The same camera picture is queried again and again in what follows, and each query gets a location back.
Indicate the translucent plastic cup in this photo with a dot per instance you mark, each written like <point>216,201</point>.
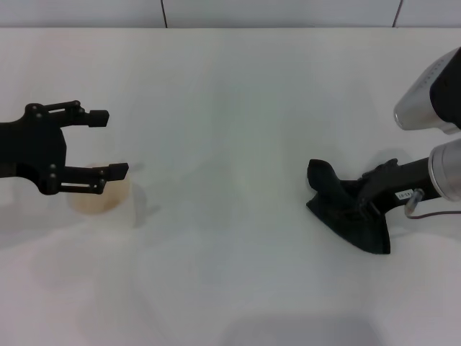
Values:
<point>108,198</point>

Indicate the dark blue rag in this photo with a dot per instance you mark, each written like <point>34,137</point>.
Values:
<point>335,212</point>

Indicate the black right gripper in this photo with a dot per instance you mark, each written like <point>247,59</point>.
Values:
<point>403,180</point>

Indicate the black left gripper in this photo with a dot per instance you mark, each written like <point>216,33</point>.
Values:
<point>32,151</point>

